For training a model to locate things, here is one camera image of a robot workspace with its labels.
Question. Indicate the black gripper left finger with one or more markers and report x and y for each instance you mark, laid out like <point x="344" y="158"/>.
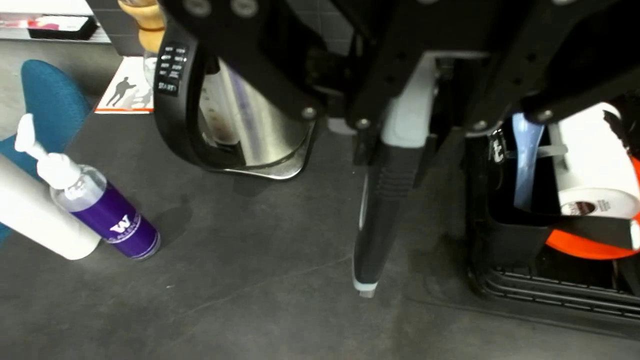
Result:
<point x="488" y="36"/>

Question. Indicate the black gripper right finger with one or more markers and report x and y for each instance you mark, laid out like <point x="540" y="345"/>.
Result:
<point x="557" y="57"/>

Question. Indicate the stainless steel electric kettle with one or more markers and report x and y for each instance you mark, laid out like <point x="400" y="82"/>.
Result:
<point x="231" y="91"/>

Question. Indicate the purple sanitizer bottle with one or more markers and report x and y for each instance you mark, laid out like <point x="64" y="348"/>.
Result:
<point x="91" y="197"/>

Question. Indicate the black wire dish rack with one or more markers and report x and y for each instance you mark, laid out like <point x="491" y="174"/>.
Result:
<point x="506" y="246"/>

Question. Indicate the blue cup in rack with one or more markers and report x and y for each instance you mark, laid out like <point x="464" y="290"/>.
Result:
<point x="527" y="137"/>

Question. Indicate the orange plate in rack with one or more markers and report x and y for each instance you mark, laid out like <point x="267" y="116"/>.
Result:
<point x="593" y="244"/>

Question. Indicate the white ampersand mug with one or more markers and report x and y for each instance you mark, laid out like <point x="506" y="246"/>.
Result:
<point x="589" y="135"/>

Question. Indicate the white cylindrical bottle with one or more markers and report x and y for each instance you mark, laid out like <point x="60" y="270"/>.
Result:
<point x="29" y="209"/>

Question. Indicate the blue chair near counter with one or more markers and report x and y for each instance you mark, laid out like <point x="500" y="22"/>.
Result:
<point x="55" y="100"/>

